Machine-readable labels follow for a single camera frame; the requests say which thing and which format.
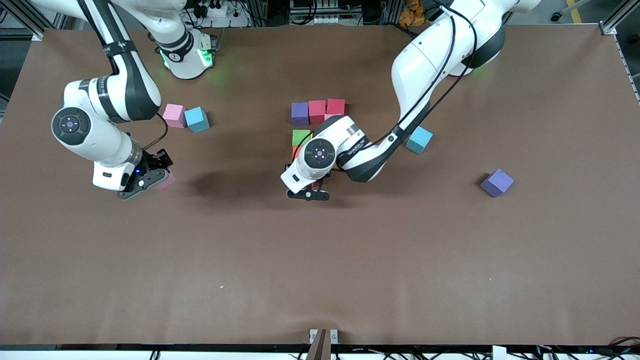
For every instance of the blue foam cube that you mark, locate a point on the blue foam cube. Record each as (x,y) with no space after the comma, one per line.
(196,119)
(421,140)

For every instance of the orange snack bag pile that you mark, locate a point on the orange snack bag pile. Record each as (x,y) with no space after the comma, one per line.
(410,15)

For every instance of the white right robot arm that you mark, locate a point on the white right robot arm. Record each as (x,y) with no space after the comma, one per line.
(105,97)

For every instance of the purple foam cube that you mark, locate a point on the purple foam cube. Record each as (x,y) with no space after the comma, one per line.
(300,113)
(497,182)

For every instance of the red foam cube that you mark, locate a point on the red foam cube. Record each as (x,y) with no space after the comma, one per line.
(335,106)
(317,111)

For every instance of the brown paper table cover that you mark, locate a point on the brown paper table cover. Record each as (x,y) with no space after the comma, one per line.
(300,260)

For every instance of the green foam cube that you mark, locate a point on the green foam cube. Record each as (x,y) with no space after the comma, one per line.
(300,136)

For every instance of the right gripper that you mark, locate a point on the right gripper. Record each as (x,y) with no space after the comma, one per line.
(151,162)

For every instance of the aluminium frame profile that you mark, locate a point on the aluminium frame profile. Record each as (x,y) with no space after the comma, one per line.
(612,25)
(35,34)

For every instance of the white power strip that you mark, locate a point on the white power strip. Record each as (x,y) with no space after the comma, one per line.
(220,10)

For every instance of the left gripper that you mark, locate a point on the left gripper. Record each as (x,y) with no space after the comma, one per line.
(286,166)

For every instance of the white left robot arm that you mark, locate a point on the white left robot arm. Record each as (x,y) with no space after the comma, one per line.
(425,55)

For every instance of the metal mount bracket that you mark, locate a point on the metal mount bracket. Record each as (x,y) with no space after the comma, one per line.
(322,345)

